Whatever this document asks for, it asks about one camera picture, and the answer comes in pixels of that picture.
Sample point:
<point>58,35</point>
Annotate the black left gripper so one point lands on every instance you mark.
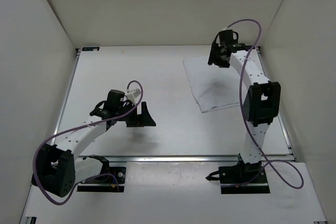
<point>146,118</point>

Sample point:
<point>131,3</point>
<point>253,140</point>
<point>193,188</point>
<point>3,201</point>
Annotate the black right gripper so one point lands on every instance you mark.
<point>214,60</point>

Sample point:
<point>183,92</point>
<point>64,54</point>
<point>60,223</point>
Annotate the white skirt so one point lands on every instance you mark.
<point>213,88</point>

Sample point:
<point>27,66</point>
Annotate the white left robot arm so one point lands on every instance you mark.
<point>59,166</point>

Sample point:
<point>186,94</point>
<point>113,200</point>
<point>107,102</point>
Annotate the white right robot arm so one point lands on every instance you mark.
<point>259,106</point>

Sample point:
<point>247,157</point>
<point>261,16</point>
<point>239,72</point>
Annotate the left blue table label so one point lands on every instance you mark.
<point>90,49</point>

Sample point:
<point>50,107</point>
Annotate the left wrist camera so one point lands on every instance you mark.
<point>133,94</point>

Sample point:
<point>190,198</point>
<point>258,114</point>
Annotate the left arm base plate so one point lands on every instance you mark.
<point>106,184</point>

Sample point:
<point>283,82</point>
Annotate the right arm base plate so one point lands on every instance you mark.
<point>233,181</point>

